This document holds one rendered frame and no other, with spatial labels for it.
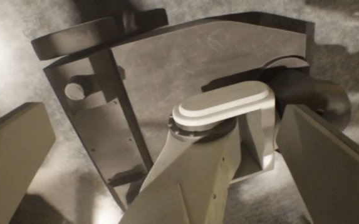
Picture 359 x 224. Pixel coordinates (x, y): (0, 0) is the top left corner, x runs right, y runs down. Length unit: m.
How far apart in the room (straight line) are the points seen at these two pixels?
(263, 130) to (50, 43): 0.45
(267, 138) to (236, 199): 0.72
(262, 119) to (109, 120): 0.34
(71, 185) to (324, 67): 1.10
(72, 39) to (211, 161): 0.35
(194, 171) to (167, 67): 0.26
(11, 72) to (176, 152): 0.58
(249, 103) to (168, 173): 0.19
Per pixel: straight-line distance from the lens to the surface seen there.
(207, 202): 0.29
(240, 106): 0.39
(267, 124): 0.43
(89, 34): 0.47
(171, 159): 0.36
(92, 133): 0.55
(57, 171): 0.92
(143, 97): 0.51
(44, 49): 0.50
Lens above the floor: 0.65
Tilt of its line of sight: 62 degrees down
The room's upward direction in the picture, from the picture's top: 160 degrees clockwise
